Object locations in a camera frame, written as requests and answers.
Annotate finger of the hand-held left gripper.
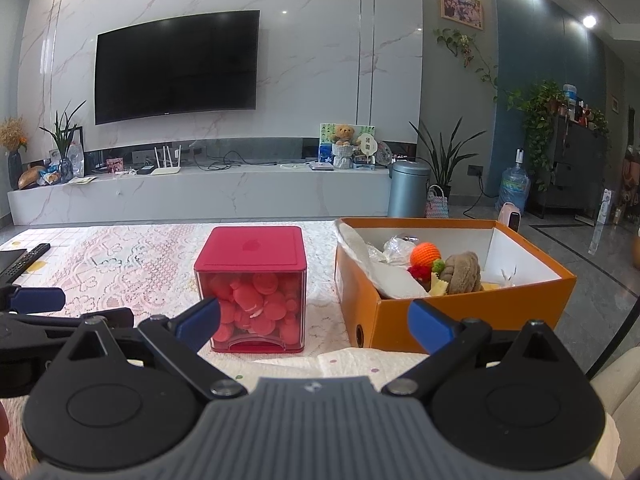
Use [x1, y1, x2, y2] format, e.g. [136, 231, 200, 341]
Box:
[0, 284, 66, 315]
[0, 308, 136, 350]

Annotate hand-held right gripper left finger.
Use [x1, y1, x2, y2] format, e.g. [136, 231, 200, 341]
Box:
[65, 299, 248, 400]

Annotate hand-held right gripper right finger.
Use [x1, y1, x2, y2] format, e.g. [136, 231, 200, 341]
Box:
[382, 300, 568, 397]

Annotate orange cardboard box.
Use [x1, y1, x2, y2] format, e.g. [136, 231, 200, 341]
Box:
[334, 217, 577, 353]

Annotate white round soft pad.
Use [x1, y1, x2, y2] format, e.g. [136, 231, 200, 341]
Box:
[372, 259, 433, 301]

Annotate brown plush toy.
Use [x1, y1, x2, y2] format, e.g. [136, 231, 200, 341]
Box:
[439, 252, 483, 295]

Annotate orange crochet ball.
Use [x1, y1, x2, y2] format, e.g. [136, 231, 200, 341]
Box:
[410, 242, 445, 267]

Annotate white yarn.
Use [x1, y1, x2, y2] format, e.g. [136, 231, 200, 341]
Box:
[382, 235, 418, 263]

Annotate black remote control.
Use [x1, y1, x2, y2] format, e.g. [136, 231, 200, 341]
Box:
[0, 243, 51, 283]

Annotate red box with clear base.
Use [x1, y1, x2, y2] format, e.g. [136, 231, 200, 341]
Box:
[194, 226, 308, 353]

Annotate pink lace tablecloth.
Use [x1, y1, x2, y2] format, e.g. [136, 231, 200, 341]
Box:
[0, 221, 351, 361]

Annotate cream dotted quilt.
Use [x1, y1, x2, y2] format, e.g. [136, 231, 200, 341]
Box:
[0, 347, 431, 480]

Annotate pink woven basket bag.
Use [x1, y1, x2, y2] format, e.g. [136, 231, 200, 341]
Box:
[425, 185, 450, 219]

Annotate brown bread-shaped object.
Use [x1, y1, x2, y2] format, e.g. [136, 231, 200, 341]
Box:
[18, 165, 48, 190]

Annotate white marble media console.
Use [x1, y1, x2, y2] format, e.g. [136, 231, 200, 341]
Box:
[7, 165, 393, 226]

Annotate dark vase with dried flowers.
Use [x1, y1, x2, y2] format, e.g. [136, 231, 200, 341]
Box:
[0, 117, 28, 191]

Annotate pink space heater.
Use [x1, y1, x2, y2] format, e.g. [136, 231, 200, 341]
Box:
[496, 202, 522, 233]

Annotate grey metal trash can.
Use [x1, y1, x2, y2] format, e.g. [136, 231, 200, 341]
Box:
[387, 160, 431, 218]

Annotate white router with antennas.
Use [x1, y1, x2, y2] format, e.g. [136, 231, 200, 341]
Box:
[151, 146, 183, 176]

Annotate blue water jug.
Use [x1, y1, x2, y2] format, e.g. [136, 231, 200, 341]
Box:
[500, 149, 531, 213]

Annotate potted snake plant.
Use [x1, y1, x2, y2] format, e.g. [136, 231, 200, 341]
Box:
[410, 117, 486, 201]

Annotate green plant in glass vase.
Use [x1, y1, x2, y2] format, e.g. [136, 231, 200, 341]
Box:
[40, 100, 87, 182]

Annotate round paper fan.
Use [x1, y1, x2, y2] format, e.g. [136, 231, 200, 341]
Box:
[356, 132, 377, 165]

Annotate teddy bear bouquet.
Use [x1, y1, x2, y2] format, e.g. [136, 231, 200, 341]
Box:
[331, 124, 357, 171]

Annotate white upright device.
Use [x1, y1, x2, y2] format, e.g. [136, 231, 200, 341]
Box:
[589, 189, 613, 256]

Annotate beige sofa cushion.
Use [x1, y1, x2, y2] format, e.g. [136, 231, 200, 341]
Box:
[590, 345, 640, 480]

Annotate dark grey cabinet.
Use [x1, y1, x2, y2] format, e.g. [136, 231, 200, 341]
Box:
[530, 115, 608, 216]

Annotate green and white card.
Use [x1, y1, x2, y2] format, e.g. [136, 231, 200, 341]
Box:
[319, 122, 377, 165]

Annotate trailing pothos plant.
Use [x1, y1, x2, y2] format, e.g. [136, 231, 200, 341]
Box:
[507, 80, 566, 191]

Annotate climbing vine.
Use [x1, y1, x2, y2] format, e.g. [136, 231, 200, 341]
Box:
[434, 27, 501, 103]

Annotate black power cable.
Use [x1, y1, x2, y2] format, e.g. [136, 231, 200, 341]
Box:
[462, 175, 501, 216]

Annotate wall-mounted black television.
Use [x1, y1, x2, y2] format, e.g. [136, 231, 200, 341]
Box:
[94, 10, 261, 126]

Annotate framed wall picture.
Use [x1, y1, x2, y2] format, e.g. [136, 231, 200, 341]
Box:
[440, 0, 485, 31]

